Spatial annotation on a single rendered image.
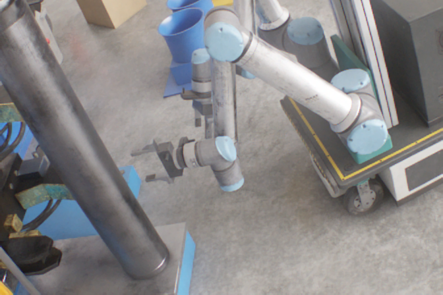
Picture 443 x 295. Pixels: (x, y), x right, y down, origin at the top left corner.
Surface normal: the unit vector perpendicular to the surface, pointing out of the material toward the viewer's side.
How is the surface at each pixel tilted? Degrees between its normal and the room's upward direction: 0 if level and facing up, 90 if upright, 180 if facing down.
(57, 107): 90
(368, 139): 94
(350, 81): 5
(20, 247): 0
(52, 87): 90
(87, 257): 0
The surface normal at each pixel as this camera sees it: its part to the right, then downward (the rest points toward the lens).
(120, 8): 0.69, 0.25
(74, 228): -0.32, -0.74
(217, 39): -0.04, 0.55
